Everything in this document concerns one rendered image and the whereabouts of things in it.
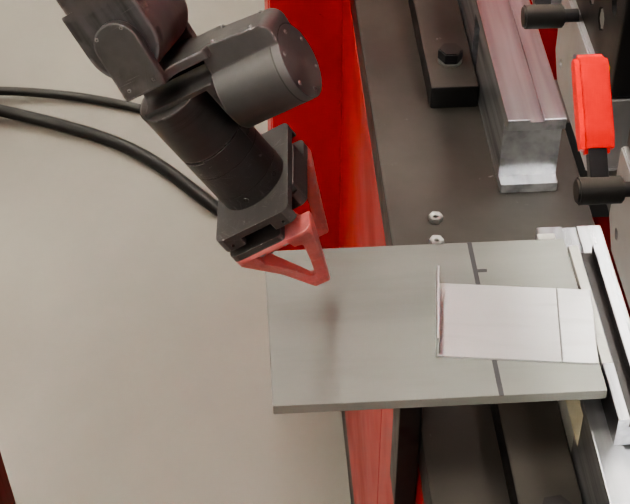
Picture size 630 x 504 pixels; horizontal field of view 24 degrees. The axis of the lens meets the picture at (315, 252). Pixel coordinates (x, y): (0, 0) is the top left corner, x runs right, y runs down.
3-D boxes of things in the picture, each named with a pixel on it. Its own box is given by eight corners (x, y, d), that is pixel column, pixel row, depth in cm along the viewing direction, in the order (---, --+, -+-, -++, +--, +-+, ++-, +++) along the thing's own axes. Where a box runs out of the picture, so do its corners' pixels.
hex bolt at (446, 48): (436, 53, 165) (437, 42, 164) (460, 53, 165) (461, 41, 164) (439, 68, 163) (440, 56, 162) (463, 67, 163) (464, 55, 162)
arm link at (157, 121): (137, 72, 108) (125, 123, 104) (211, 34, 105) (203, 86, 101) (192, 131, 112) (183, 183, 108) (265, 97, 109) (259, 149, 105)
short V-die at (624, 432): (564, 271, 129) (568, 245, 127) (598, 269, 129) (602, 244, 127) (613, 445, 114) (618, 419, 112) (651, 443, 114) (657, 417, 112)
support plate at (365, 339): (264, 259, 127) (264, 250, 126) (563, 246, 128) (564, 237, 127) (273, 414, 114) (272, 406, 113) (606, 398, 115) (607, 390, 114)
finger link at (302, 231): (357, 222, 118) (293, 148, 112) (360, 285, 113) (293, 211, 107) (287, 255, 121) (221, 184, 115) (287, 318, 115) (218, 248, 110)
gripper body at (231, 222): (300, 135, 115) (247, 73, 111) (301, 224, 108) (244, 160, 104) (233, 169, 118) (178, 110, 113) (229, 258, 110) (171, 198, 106)
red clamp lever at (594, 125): (568, 51, 93) (580, 202, 91) (632, 49, 93) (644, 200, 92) (563, 59, 94) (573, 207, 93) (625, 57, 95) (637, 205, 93)
